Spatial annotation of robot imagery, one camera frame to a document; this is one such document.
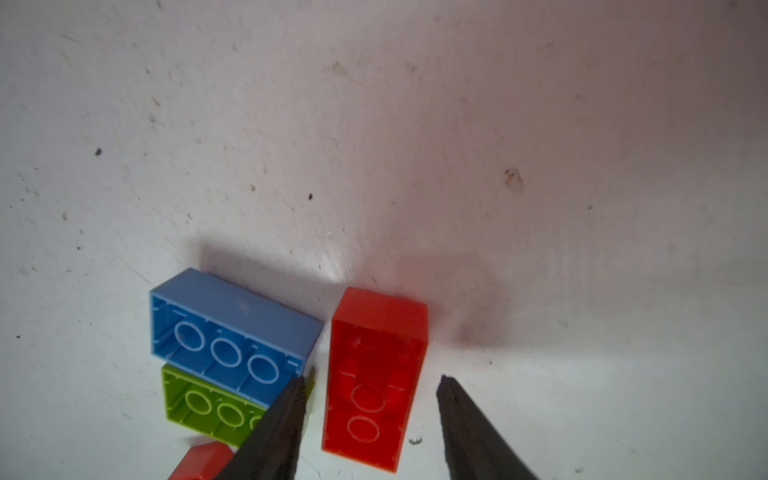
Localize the red lego brick bottom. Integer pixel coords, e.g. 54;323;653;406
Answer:
168;442;234;480

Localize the green lego brick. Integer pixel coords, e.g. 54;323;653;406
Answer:
161;363;267;447

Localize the red lego brick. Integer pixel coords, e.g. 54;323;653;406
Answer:
168;442;234;480
322;287;429;473

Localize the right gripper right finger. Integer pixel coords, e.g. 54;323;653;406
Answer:
436;375;537;480

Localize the blue lego brick lower centre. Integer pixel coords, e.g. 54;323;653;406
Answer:
149;268;323;408

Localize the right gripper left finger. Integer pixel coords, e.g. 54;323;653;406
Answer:
215;377;307;480

